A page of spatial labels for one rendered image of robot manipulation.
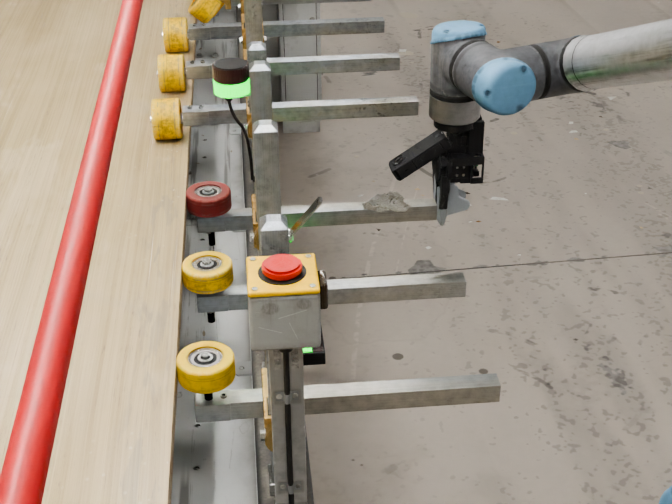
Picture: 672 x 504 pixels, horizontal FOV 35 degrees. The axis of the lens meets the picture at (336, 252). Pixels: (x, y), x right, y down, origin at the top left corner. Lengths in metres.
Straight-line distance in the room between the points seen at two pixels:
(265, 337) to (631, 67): 0.78
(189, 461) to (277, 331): 0.73
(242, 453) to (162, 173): 0.56
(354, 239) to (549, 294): 0.69
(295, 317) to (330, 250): 2.46
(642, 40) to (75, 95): 1.27
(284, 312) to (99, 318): 0.60
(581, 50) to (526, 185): 2.27
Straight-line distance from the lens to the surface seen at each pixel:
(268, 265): 1.04
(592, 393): 2.94
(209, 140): 2.79
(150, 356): 1.50
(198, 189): 1.91
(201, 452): 1.76
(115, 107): 0.33
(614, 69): 1.64
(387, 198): 1.92
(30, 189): 1.99
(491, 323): 3.16
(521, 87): 1.71
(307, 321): 1.04
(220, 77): 1.74
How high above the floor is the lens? 1.77
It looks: 31 degrees down
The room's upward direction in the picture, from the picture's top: straight up
